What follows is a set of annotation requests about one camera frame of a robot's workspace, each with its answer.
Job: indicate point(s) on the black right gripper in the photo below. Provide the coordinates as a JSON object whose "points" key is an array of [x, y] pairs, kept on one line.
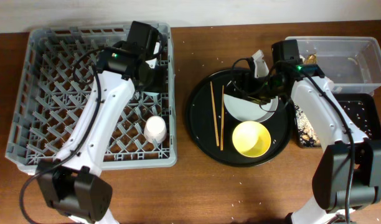
{"points": [[249, 90]]}

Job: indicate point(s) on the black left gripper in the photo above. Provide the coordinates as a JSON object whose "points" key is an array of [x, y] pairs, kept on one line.
{"points": [[160, 79]]}

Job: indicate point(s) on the brown coffee sachet wrapper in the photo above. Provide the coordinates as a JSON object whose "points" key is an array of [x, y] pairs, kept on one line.
{"points": [[311, 59]]}

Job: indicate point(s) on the pink plastic cup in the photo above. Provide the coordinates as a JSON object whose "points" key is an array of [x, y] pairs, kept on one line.
{"points": [[155, 129]]}

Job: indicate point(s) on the grey round plate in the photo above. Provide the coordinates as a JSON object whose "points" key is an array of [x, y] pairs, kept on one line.
{"points": [[243, 110]]}

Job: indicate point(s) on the yellow plastic bowl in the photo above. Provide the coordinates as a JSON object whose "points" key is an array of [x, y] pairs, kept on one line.
{"points": [[251, 139]]}

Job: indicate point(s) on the light blue plastic cup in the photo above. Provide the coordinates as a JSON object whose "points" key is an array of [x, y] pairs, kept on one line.
{"points": [[151, 93]]}

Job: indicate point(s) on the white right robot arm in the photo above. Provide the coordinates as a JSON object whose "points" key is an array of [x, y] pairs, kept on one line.
{"points": [[348, 177]]}

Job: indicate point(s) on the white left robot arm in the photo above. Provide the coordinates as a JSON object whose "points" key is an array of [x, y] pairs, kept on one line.
{"points": [[71, 183]]}

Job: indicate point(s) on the clear plastic waste bin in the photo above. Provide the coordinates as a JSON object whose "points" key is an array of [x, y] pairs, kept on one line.
{"points": [[352, 63]]}

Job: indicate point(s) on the black food waste bin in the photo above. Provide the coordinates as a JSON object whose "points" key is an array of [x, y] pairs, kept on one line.
{"points": [[361, 109]]}

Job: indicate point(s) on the round black tray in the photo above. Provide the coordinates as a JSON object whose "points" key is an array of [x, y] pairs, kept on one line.
{"points": [[200, 125]]}

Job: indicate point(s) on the food scraps and rice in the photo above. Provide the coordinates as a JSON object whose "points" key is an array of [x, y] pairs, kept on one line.
{"points": [[306, 135]]}

